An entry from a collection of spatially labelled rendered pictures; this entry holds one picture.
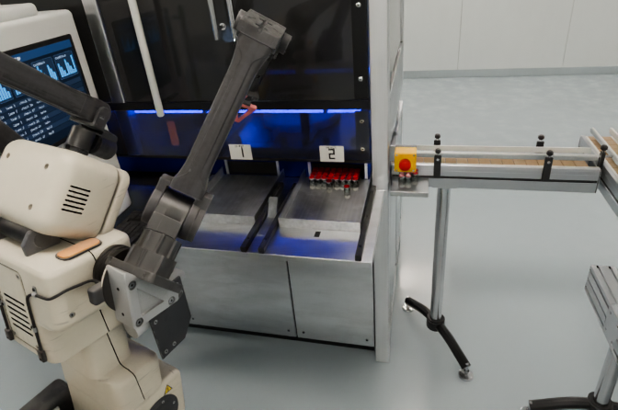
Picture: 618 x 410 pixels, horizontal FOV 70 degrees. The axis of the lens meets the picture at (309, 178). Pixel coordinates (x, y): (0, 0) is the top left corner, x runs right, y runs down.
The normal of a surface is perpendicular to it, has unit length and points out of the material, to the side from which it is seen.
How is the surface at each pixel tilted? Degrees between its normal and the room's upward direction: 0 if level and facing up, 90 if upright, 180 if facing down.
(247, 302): 90
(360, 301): 90
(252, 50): 74
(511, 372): 0
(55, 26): 90
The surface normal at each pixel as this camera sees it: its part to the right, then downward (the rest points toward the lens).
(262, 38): 0.10, 0.18
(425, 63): -0.23, 0.47
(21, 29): 0.97, 0.04
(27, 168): -0.44, -0.27
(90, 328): 0.85, 0.18
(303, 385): -0.08, -0.88
